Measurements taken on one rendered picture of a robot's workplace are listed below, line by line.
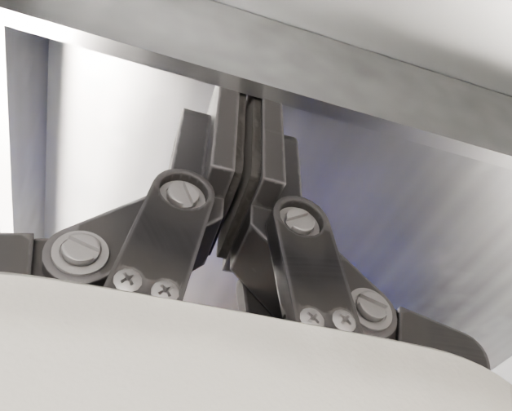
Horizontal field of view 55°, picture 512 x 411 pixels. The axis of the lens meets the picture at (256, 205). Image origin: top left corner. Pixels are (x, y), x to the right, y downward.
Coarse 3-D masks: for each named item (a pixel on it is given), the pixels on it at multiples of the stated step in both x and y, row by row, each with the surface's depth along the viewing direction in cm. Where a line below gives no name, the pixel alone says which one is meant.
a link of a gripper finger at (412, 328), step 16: (400, 320) 10; (416, 320) 10; (432, 320) 10; (400, 336) 10; (416, 336) 10; (432, 336) 10; (448, 336) 10; (464, 336) 10; (464, 352) 10; (480, 352) 10
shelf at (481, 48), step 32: (224, 0) 14; (256, 0) 14; (288, 0) 14; (320, 0) 14; (352, 0) 14; (384, 0) 14; (416, 0) 14; (448, 0) 14; (480, 0) 14; (320, 32) 14; (352, 32) 14; (384, 32) 14; (416, 32) 14; (448, 32) 14; (480, 32) 14; (416, 64) 15; (448, 64) 15; (480, 64) 15
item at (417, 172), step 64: (0, 0) 11; (64, 0) 11; (128, 0) 12; (192, 0) 13; (0, 64) 11; (64, 64) 15; (128, 64) 15; (192, 64) 11; (256, 64) 12; (320, 64) 13; (384, 64) 14; (0, 128) 13; (64, 128) 17; (128, 128) 17; (320, 128) 17; (384, 128) 13; (448, 128) 13; (0, 192) 14; (64, 192) 19; (128, 192) 19; (320, 192) 19; (384, 192) 19; (448, 192) 19; (384, 256) 21; (448, 256) 21; (448, 320) 25
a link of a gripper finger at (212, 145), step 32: (224, 96) 11; (192, 128) 12; (224, 128) 11; (192, 160) 11; (224, 160) 10; (224, 192) 10; (96, 224) 9; (128, 224) 9; (64, 256) 8; (96, 256) 8
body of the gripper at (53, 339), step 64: (0, 320) 6; (64, 320) 6; (128, 320) 6; (192, 320) 7; (256, 320) 7; (0, 384) 5; (64, 384) 6; (128, 384) 6; (192, 384) 6; (256, 384) 6; (320, 384) 6; (384, 384) 7; (448, 384) 7
